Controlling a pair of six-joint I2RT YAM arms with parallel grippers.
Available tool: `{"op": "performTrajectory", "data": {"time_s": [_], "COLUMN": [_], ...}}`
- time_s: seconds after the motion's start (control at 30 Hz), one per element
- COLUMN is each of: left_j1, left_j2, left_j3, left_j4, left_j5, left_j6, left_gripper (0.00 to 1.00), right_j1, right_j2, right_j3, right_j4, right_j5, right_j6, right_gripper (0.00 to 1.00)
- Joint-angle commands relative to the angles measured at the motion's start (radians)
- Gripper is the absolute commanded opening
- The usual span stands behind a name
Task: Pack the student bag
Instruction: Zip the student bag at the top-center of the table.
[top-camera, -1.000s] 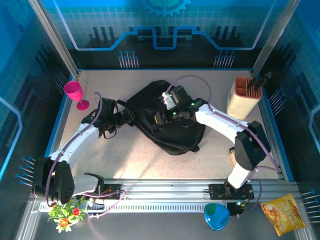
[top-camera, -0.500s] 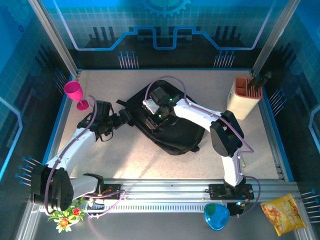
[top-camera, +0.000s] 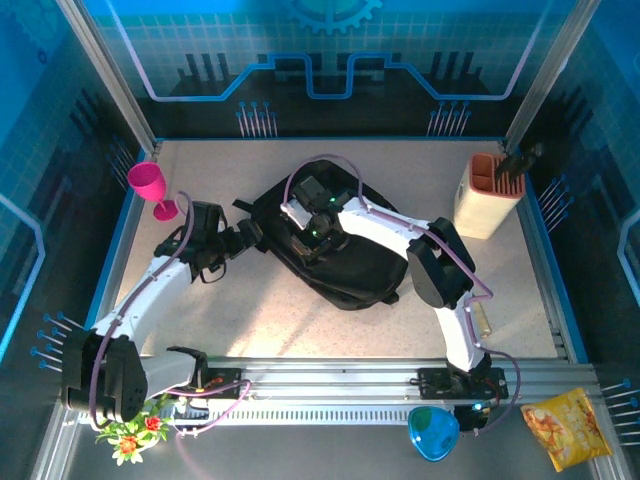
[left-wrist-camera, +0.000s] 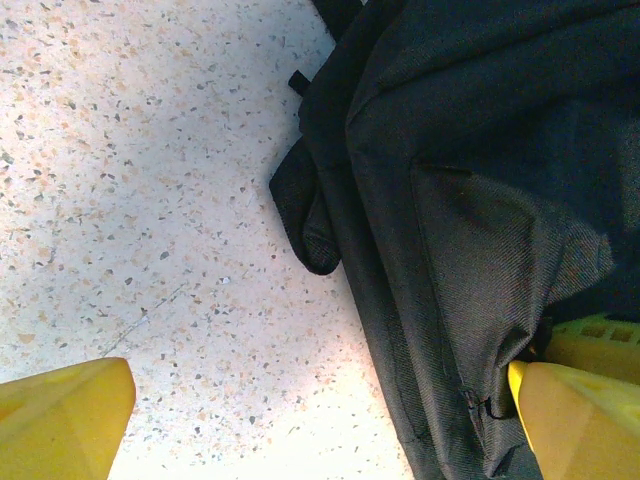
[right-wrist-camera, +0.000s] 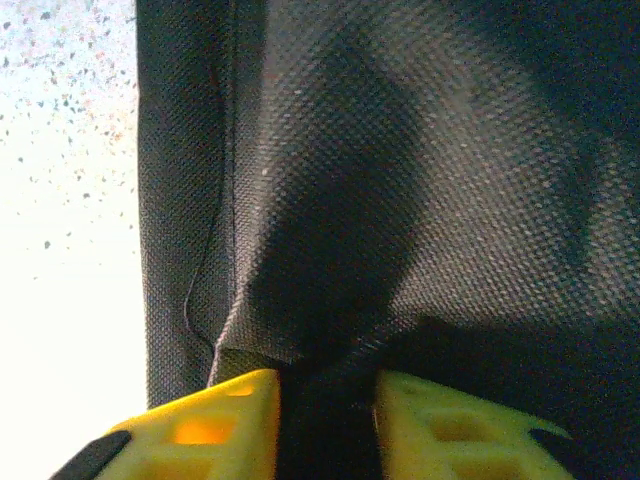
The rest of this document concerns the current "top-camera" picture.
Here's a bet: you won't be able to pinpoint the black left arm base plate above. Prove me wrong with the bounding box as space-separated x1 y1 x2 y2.
197 366 250 401

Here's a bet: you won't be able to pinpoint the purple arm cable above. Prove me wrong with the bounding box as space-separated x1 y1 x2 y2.
282 153 522 436
88 190 251 441

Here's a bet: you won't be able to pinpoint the pink plastic goblet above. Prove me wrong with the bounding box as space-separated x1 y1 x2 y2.
126 160 180 222

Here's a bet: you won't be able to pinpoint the white black controller box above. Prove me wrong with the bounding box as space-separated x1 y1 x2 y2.
172 399 211 427

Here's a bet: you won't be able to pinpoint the black controller box green light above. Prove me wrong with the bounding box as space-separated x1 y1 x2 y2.
453 399 501 434

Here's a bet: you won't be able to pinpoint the cream knife block orange top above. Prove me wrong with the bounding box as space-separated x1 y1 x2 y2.
452 152 527 240

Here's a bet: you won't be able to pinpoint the black handled knife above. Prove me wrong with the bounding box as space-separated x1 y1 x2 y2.
493 142 546 181

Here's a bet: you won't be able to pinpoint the black student backpack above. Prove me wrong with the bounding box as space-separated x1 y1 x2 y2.
232 162 409 311

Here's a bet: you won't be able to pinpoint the aluminium front frame rail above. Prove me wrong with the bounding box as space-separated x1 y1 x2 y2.
59 355 601 401

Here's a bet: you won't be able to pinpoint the aluminium frame post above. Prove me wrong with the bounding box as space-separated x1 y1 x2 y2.
54 0 162 155
502 0 604 151

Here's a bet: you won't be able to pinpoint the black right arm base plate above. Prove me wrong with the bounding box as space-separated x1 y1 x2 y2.
417 366 509 400

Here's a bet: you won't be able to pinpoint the artificial plant red flowers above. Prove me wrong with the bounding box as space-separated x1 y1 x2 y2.
94 392 181 467

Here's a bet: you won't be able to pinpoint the slotted grey cable duct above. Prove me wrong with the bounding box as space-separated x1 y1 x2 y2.
77 402 481 427

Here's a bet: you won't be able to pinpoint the yellow snack bag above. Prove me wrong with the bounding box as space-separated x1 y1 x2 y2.
519 387 614 473

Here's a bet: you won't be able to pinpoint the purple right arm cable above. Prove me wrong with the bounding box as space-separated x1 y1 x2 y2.
282 153 522 436

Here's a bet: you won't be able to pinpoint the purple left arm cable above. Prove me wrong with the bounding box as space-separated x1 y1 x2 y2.
88 190 251 441

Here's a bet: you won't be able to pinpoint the blue plastic bowl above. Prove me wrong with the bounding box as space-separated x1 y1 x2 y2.
407 405 460 463

